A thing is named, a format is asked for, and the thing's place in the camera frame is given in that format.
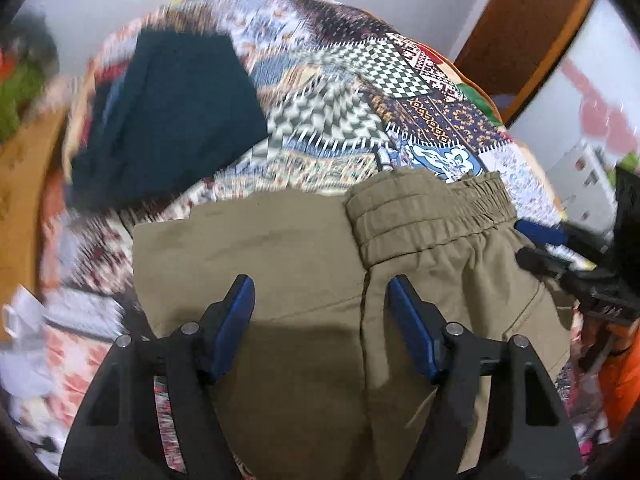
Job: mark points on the olive green pants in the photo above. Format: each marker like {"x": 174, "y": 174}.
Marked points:
{"x": 300, "y": 260}

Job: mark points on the green laundry basket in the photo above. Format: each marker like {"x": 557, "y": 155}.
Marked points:
{"x": 17, "y": 95}

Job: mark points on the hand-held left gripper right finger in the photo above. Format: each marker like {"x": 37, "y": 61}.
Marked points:
{"x": 407, "y": 330}

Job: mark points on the patchwork printed blanket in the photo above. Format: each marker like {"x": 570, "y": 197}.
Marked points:
{"x": 340, "y": 85}

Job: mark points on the wooden lap desk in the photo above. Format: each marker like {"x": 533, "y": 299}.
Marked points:
{"x": 22, "y": 210}

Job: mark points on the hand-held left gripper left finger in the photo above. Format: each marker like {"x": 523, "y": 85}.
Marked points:
{"x": 237, "y": 320}

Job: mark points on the dark navy folded clothing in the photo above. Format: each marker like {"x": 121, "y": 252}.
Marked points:
{"x": 170, "y": 115}

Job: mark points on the wooden wardrobe with white doors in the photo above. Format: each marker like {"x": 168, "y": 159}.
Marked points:
{"x": 530, "y": 40}

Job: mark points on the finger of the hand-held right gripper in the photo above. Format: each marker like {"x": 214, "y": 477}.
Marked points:
{"x": 537, "y": 232}
{"x": 542, "y": 262}

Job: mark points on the pile of white papers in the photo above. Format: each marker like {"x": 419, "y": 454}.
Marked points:
{"x": 30, "y": 350}

